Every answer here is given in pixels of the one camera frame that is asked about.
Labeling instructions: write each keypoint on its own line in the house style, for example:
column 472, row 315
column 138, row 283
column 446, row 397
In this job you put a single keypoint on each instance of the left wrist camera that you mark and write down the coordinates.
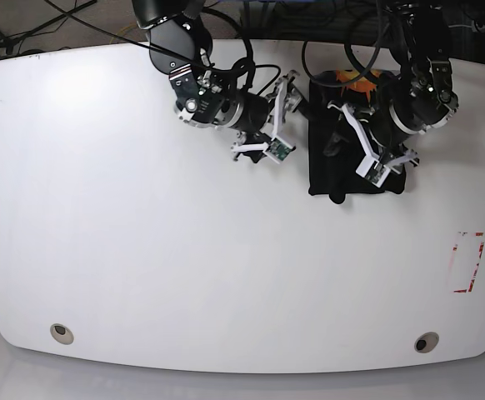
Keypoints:
column 373, row 171

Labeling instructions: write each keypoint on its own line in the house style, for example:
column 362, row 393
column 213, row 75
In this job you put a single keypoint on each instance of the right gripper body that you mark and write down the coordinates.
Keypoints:
column 260, row 119

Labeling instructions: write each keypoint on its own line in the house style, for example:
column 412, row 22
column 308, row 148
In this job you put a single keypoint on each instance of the right table grommet hole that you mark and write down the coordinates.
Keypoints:
column 426, row 342

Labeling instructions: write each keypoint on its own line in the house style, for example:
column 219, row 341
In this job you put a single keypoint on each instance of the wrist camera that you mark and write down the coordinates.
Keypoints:
column 373, row 171
column 278, row 150

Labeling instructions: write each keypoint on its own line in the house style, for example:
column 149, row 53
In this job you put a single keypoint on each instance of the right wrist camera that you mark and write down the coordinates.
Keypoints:
column 278, row 150

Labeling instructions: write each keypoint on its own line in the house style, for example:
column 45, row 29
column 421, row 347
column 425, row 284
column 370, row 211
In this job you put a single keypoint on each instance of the table grommet hole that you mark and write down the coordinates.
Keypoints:
column 426, row 342
column 62, row 334

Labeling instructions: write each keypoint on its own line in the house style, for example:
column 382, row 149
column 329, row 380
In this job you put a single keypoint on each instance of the black T-shirt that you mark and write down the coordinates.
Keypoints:
column 336, row 176

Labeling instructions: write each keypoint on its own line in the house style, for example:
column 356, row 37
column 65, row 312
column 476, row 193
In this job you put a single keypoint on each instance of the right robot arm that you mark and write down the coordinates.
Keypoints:
column 206, row 97

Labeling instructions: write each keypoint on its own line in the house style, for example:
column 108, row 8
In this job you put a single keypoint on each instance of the red tape rectangle marking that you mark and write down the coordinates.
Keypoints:
column 465, row 261

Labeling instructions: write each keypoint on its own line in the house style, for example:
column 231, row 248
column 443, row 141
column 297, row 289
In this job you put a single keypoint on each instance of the left table grommet hole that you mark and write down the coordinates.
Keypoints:
column 62, row 334

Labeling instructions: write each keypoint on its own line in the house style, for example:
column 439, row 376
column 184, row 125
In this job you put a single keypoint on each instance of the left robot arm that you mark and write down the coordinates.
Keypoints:
column 416, row 100

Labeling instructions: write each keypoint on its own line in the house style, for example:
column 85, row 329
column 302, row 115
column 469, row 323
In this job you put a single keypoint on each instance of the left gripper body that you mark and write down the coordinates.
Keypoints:
column 375, row 133

